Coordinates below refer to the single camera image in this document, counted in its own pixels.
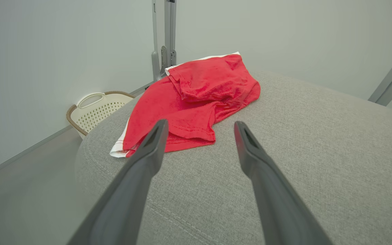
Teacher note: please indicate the grey fabric ottoman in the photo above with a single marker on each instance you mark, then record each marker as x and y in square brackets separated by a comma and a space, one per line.
[318, 153]

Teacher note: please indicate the cream plastic laundry basket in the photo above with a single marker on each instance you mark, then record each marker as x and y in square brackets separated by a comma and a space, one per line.
[97, 110]

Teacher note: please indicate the dark red shirt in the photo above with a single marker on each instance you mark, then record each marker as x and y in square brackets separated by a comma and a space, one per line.
[189, 109]

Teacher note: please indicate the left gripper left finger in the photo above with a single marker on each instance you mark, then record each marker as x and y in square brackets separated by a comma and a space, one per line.
[131, 190]

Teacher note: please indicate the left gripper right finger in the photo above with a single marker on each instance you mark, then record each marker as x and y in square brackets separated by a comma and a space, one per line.
[274, 197]

